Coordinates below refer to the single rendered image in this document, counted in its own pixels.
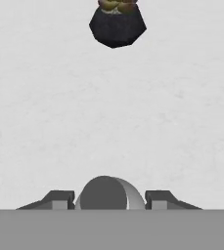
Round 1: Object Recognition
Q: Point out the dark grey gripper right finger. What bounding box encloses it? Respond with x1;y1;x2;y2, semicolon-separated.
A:
144;189;203;211

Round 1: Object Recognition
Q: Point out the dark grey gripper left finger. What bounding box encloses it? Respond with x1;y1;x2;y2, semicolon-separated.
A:
16;189;76;211

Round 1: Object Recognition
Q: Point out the grey round cylinder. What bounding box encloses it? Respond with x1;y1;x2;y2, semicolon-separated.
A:
74;175;147;211

